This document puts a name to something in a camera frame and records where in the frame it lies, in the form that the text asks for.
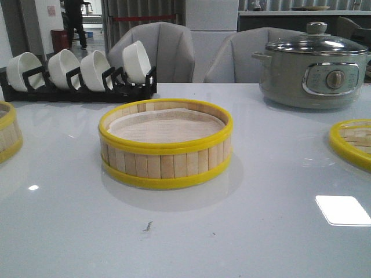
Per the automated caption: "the bamboo steamer base tier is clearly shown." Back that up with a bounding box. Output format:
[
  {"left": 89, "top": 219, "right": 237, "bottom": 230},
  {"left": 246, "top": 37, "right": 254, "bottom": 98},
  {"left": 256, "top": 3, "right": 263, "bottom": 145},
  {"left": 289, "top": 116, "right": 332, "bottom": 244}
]
[{"left": 98, "top": 98, "right": 233, "bottom": 189}]

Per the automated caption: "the white steamer liner paper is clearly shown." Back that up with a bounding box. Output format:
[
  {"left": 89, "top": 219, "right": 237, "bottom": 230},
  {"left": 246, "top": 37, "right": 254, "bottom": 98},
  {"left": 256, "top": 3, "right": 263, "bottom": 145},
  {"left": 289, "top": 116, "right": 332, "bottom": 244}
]
[{"left": 108, "top": 108, "right": 225, "bottom": 144}]

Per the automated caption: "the white bowl right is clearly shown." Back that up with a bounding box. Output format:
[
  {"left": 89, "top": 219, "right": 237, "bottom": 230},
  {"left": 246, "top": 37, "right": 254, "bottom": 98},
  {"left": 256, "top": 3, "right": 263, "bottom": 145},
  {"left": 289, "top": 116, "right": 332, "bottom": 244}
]
[{"left": 122, "top": 41, "right": 151, "bottom": 84}]

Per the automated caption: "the black bowl rack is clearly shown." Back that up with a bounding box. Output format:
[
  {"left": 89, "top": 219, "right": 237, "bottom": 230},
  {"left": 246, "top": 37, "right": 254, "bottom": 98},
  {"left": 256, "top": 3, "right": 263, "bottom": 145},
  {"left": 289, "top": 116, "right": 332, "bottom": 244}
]
[{"left": 1, "top": 66, "right": 157, "bottom": 104}]

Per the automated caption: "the grey chair left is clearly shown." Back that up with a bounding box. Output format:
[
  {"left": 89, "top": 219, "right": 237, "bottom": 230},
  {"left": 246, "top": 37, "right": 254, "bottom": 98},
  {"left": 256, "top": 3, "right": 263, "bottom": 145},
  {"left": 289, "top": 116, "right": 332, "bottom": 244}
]
[{"left": 107, "top": 22, "right": 195, "bottom": 83}]

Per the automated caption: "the glass pot lid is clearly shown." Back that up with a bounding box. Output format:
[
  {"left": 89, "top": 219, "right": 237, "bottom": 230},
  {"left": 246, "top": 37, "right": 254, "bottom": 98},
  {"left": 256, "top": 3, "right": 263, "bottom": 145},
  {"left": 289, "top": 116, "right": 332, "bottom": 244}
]
[{"left": 265, "top": 21, "right": 368, "bottom": 56}]

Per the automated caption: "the grey chair right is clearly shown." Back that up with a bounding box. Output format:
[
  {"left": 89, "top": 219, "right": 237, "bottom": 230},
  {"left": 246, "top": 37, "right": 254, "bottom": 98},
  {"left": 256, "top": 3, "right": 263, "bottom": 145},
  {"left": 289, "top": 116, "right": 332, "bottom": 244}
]
[{"left": 203, "top": 27, "right": 301, "bottom": 83}]

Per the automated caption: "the white bowl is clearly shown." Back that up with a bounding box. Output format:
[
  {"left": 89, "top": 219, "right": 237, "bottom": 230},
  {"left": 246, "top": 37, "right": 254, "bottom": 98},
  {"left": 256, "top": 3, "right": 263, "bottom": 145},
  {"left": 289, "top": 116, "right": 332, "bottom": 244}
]
[
  {"left": 6, "top": 52, "right": 42, "bottom": 92},
  {"left": 122, "top": 41, "right": 151, "bottom": 84},
  {"left": 80, "top": 50, "right": 111, "bottom": 92},
  {"left": 48, "top": 49, "right": 80, "bottom": 90}
]

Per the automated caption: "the white cabinet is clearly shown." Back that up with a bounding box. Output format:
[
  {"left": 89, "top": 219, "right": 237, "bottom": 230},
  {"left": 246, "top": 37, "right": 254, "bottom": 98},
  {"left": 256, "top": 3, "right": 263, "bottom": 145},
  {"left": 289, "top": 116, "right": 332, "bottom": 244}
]
[{"left": 185, "top": 1, "right": 239, "bottom": 83}]

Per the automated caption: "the grey electric cooking pot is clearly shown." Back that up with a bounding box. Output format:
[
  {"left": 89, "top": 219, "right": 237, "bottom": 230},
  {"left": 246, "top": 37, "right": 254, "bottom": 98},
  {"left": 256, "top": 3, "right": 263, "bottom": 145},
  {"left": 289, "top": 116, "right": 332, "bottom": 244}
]
[{"left": 252, "top": 50, "right": 370, "bottom": 109}]

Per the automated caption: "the woven bamboo steamer lid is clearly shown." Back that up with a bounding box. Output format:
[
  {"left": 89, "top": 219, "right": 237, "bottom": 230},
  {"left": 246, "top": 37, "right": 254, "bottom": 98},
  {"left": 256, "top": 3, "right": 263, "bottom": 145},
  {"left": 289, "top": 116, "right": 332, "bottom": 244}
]
[{"left": 329, "top": 119, "right": 370, "bottom": 172}]

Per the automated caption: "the grey chair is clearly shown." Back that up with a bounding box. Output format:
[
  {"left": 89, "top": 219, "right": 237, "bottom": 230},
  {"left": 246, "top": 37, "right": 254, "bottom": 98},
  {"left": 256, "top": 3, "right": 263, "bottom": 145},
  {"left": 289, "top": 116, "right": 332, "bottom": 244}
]
[
  {"left": 203, "top": 27, "right": 301, "bottom": 83},
  {"left": 107, "top": 22, "right": 195, "bottom": 83}
]

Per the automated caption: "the red bin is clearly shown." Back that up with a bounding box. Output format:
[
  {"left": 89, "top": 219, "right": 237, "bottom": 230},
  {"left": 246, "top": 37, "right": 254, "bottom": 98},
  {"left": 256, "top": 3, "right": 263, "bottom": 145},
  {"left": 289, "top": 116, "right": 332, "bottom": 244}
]
[{"left": 50, "top": 30, "right": 69, "bottom": 54}]

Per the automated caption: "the person in black clothes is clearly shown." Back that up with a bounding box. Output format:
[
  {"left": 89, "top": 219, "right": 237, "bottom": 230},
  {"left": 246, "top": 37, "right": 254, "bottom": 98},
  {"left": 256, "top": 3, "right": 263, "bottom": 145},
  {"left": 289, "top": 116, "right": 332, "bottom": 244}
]
[{"left": 63, "top": 0, "right": 89, "bottom": 50}]

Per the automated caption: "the white bowl far left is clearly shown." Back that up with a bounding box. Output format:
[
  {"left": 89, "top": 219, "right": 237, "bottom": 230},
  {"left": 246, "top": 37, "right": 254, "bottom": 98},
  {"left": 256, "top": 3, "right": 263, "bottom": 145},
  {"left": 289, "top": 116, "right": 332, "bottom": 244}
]
[{"left": 6, "top": 52, "right": 42, "bottom": 92}]

